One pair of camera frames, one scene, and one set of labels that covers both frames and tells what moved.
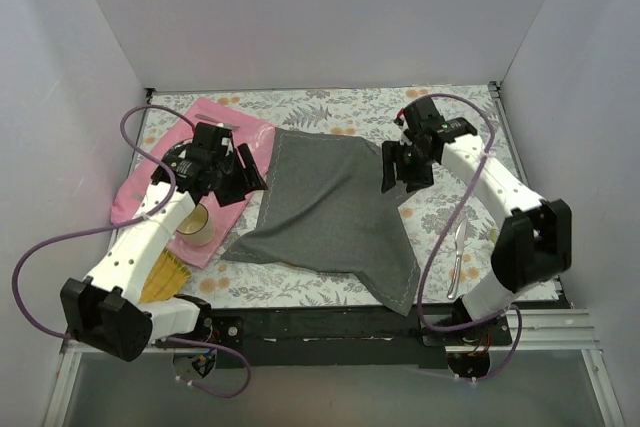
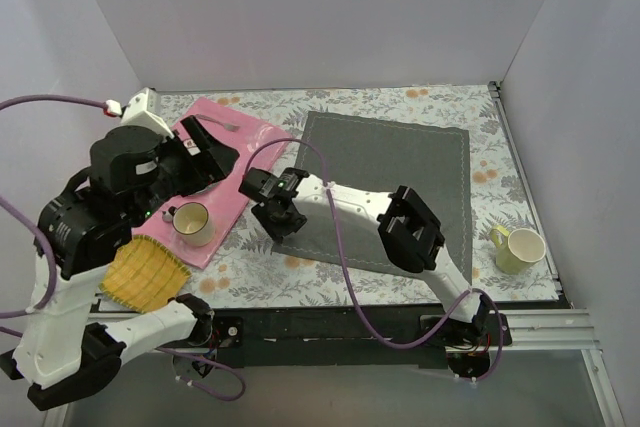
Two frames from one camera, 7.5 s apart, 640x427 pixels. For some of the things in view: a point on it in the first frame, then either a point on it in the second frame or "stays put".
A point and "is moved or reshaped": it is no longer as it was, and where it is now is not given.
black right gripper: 406,161 -> 279,217
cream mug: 196,229 stays put
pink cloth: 255,135 stays put
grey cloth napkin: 326,206 is moved or reshaped
